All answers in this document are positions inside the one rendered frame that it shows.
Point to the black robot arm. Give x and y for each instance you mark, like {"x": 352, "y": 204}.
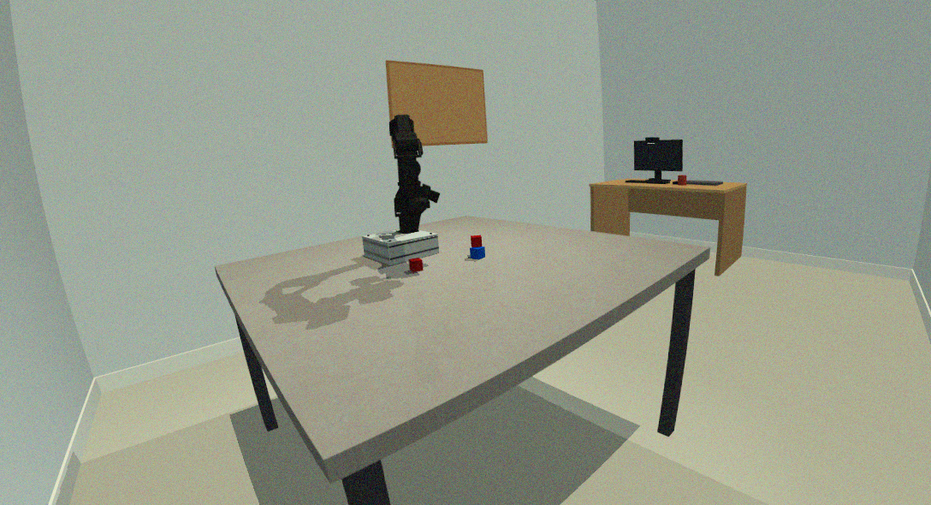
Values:
{"x": 407, "y": 147}

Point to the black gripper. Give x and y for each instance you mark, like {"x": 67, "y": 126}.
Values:
{"x": 411, "y": 204}

